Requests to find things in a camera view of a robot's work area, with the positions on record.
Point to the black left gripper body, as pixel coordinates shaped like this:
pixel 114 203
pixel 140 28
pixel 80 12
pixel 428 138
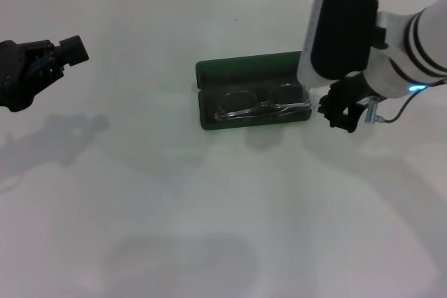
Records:
pixel 14 78

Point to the green glasses case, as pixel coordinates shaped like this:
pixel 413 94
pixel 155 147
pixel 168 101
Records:
pixel 209 74

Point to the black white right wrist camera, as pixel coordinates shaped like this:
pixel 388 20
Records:
pixel 338 26

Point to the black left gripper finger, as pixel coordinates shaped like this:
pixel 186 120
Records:
pixel 71 46
pixel 75 59

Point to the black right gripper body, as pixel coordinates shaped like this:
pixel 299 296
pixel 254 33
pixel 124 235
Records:
pixel 349 92

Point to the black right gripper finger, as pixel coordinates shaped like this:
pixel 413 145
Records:
pixel 354 120
pixel 331 111

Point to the clear plastic glasses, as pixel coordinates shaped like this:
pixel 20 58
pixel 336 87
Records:
pixel 258 109

